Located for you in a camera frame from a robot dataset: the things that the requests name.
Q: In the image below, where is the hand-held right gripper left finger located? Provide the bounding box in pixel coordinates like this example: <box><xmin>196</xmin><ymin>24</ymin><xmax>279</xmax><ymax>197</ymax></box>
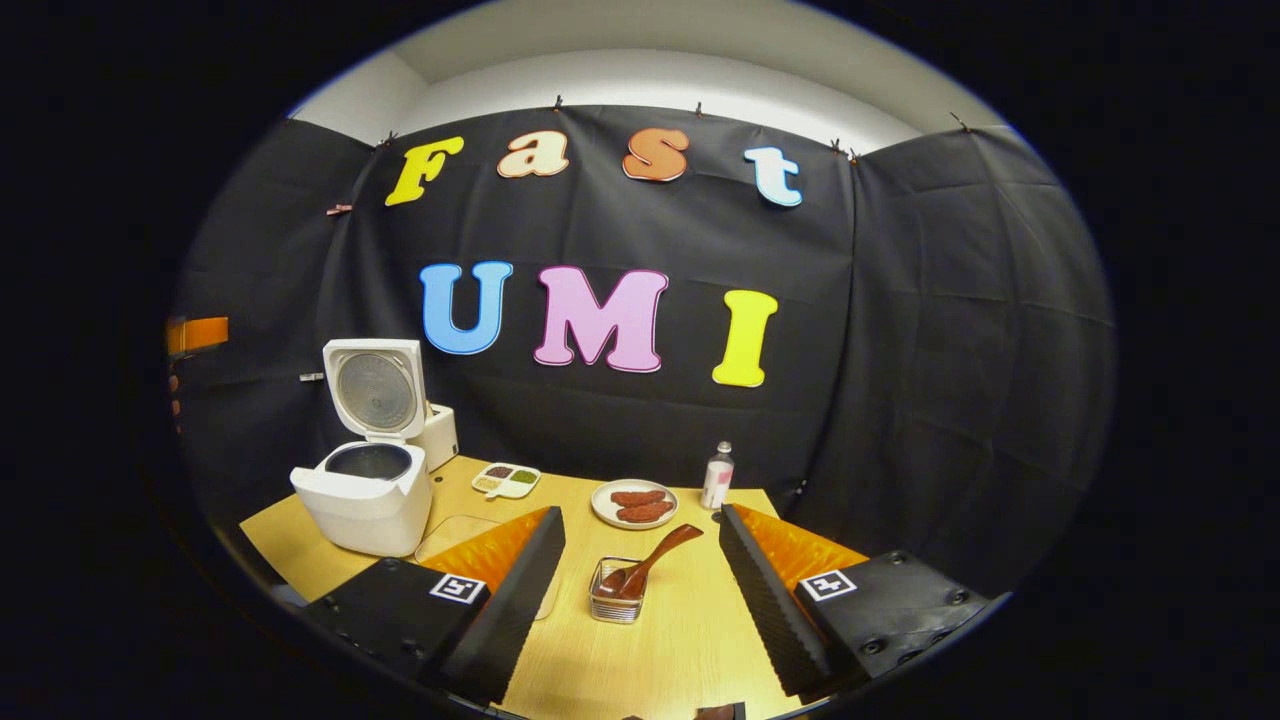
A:
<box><xmin>300</xmin><ymin>505</ymin><xmax>567</xmax><ymax>706</ymax></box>

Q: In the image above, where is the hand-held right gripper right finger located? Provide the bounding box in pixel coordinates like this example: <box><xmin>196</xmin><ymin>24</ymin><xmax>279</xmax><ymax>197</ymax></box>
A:
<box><xmin>718</xmin><ymin>503</ymin><xmax>1011</xmax><ymax>701</ymax></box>

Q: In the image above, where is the clear chopstick holder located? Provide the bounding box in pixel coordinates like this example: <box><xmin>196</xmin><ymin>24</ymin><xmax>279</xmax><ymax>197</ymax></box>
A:
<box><xmin>589</xmin><ymin>556</ymin><xmax>649</xmax><ymax>625</ymax></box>

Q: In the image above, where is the brown wooden spoon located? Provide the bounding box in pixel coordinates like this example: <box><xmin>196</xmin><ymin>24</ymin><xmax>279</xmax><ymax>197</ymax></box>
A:
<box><xmin>600</xmin><ymin>523</ymin><xmax>705</xmax><ymax>599</ymax></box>

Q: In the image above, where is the white rice cooker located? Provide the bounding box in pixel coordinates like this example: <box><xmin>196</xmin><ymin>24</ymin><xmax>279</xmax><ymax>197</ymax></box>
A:
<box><xmin>290</xmin><ymin>338</ymin><xmax>433</xmax><ymax>558</ymax></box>

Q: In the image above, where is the white divided grain dish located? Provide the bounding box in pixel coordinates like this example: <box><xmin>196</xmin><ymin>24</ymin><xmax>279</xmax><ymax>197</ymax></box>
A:
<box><xmin>471</xmin><ymin>462</ymin><xmax>542</xmax><ymax>500</ymax></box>

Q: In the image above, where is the small clear bottle pink label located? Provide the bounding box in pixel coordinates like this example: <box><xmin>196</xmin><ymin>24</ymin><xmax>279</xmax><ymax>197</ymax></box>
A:
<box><xmin>701</xmin><ymin>441</ymin><xmax>735</xmax><ymax>511</ymax></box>

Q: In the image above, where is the white round plate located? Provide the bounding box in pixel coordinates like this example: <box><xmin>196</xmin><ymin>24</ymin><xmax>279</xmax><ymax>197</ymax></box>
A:
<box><xmin>591</xmin><ymin>479</ymin><xmax>679</xmax><ymax>530</ymax></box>

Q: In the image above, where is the white toaster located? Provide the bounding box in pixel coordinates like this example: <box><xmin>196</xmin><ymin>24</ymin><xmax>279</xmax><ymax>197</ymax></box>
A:
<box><xmin>410</xmin><ymin>403</ymin><xmax>459</xmax><ymax>473</ymax></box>

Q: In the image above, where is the black backdrop cloth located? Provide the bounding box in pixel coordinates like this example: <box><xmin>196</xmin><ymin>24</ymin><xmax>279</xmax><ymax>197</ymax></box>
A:
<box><xmin>165</xmin><ymin>105</ymin><xmax>1116</xmax><ymax>601</ymax></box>

